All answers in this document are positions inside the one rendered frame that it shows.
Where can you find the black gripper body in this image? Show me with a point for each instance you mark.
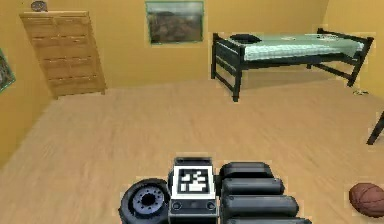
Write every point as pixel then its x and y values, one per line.
pixel 146 201

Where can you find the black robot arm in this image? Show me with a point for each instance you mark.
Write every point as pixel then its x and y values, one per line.
pixel 240 196

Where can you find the wooden chest of drawers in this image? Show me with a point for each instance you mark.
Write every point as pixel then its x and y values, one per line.
pixel 65 50

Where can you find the green framed landscape picture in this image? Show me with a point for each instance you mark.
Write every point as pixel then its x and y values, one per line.
pixel 175 21

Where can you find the black pillow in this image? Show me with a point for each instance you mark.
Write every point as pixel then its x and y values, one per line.
pixel 245 38

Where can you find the black framed bed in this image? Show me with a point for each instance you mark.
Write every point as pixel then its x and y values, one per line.
pixel 283 50

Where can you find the brown basketball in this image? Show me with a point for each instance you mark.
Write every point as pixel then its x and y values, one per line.
pixel 368 199

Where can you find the grey round object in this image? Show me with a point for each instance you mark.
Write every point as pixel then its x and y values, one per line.
pixel 39 5

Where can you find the small pale object on floor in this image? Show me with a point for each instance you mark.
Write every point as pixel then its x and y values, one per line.
pixel 360 91

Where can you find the black furniture leg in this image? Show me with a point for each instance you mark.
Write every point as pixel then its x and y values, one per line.
pixel 376 130

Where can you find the green framed wall picture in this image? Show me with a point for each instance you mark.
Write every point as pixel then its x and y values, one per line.
pixel 5 71

